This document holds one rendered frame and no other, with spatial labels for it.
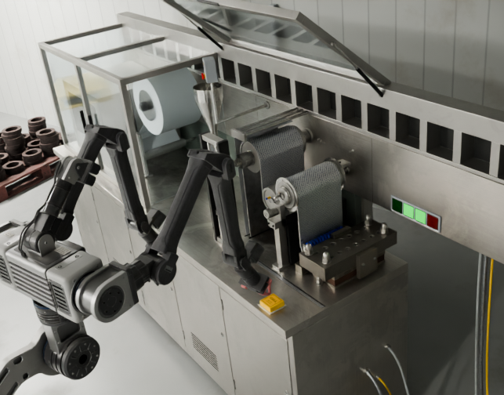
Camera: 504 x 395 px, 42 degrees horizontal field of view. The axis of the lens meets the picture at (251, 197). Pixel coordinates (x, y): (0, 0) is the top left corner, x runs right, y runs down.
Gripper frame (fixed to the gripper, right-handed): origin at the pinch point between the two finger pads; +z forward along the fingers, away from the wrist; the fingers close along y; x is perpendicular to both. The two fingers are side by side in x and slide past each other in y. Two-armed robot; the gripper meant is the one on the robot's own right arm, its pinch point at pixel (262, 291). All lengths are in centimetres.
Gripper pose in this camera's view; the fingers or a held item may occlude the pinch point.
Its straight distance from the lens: 244.5
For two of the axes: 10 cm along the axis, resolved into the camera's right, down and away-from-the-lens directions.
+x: -4.9, 8.0, -3.5
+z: 3.9, 5.6, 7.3
